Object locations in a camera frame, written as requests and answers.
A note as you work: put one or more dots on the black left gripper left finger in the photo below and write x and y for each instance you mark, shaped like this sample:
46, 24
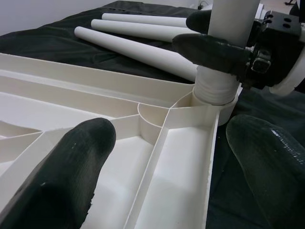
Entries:
59, 179

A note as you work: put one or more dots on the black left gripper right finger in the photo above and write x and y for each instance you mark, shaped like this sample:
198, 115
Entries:
274, 171

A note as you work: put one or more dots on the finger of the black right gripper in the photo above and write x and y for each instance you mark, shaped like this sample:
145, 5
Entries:
199, 22
209, 51

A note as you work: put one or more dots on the white plastic table leg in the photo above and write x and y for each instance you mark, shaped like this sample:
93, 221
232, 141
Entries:
143, 18
133, 27
228, 23
124, 45

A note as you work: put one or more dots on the white plastic table top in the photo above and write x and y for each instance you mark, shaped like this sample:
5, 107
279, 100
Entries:
181, 167

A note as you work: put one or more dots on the black cloth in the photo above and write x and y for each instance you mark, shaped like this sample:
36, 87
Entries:
47, 43

